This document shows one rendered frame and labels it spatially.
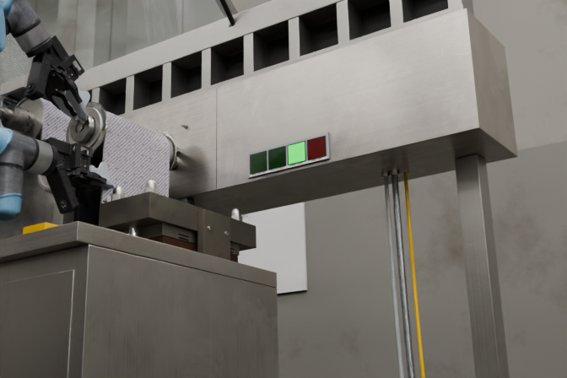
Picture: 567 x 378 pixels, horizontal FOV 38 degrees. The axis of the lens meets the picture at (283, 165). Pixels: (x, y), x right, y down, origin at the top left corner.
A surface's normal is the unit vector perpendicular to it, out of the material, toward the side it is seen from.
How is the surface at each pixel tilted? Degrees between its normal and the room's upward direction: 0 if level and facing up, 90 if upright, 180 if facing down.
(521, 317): 90
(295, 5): 90
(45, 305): 90
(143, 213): 90
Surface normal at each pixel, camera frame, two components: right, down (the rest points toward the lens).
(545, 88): -0.52, -0.26
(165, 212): 0.82, -0.20
